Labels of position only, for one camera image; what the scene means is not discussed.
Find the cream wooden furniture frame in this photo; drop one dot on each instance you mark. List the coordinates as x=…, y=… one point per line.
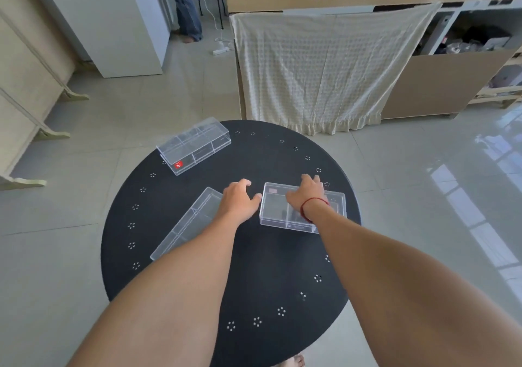
x=24, y=73

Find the person's left hand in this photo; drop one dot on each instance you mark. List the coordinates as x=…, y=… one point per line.
x=236, y=201

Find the person's right forearm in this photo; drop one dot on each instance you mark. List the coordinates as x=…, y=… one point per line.
x=399, y=281

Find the white power strip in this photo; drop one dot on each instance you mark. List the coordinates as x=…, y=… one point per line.
x=221, y=48

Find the person's left thumb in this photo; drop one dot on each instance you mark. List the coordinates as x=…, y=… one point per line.
x=255, y=199

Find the cream textured cloth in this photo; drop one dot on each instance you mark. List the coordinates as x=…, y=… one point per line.
x=326, y=73

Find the white cabinet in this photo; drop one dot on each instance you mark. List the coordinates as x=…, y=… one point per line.
x=114, y=20

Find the person's right hand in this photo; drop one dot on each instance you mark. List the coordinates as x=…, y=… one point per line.
x=310, y=191

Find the white shelf unit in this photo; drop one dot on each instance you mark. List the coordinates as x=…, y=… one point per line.
x=448, y=24

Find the brown cardboard panel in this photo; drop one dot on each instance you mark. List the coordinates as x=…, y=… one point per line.
x=440, y=85

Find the person's foot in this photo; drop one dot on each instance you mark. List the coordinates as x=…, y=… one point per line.
x=294, y=362

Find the clear plastic compartment box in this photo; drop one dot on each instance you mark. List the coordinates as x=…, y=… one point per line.
x=191, y=220
x=277, y=212

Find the person's left forearm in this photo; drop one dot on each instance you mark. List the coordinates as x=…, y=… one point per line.
x=171, y=289

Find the clear plastic box red label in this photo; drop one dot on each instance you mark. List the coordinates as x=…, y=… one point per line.
x=202, y=136

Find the light wooden rack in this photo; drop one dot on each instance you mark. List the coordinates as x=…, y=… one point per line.
x=501, y=93

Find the person's right thumb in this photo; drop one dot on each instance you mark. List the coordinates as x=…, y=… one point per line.
x=292, y=195

